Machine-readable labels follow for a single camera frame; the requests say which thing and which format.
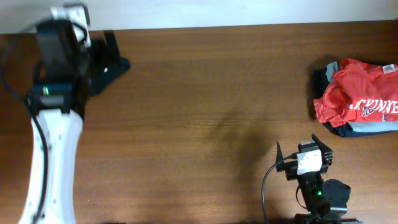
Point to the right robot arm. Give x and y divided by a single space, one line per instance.
324 200

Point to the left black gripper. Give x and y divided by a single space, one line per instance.
99 46

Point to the black knit garment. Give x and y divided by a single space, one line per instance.
106 74

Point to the red McKinney printed t-shirt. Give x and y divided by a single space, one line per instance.
360 92

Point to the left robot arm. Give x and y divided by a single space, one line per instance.
73 68

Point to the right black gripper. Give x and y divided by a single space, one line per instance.
326 155

